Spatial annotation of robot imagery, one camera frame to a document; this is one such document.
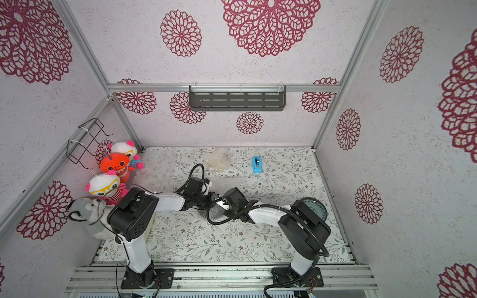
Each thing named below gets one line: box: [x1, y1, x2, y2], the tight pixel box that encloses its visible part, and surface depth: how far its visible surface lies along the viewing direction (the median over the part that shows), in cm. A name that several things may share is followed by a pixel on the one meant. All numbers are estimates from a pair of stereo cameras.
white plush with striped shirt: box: [84, 173, 130, 205], surface depth 82 cm
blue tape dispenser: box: [252, 155, 263, 174], surface depth 112 cm
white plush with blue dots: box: [111, 140, 144, 170], surface depth 97 cm
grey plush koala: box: [68, 197, 116, 240], surface depth 76 cm
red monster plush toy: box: [99, 152, 136, 184], surface depth 91 cm
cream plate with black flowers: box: [204, 148, 232, 172], surface depth 112 cm
